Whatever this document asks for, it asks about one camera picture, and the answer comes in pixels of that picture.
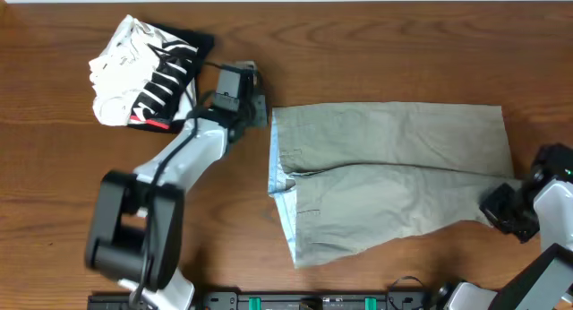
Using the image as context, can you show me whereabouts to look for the khaki green shorts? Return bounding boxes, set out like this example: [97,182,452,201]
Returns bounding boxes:
[268,102,517,268]

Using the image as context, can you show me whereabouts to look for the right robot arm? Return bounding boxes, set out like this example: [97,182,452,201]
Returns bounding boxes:
[428,143,572,310]

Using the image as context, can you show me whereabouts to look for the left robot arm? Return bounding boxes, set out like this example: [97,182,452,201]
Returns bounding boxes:
[85,61,268,310]

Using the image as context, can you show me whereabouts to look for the black white striped garment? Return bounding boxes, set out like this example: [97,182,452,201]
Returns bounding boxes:
[127,24,215,133]

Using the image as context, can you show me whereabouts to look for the white folded garment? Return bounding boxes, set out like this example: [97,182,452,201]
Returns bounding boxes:
[89,15,159,126]

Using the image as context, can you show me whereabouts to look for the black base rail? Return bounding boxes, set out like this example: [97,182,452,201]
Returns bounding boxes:
[87,290,431,310]

